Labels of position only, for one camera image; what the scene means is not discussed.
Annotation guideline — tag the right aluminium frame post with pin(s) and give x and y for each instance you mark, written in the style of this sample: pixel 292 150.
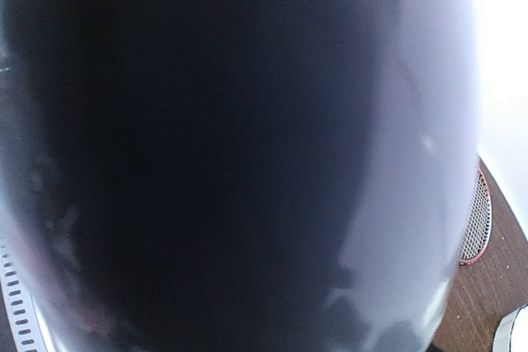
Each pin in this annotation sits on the right aluminium frame post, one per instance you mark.
pixel 512 332

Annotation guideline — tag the aluminium front rail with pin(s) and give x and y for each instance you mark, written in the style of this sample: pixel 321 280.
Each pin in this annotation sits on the aluminium front rail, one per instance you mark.
pixel 20 308

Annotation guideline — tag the pink badminton racket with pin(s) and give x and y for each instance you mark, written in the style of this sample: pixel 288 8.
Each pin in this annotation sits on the pink badminton racket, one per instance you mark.
pixel 479 226

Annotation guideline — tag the white shuttlecock tube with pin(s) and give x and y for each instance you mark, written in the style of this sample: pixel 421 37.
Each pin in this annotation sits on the white shuttlecock tube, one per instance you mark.
pixel 238 175

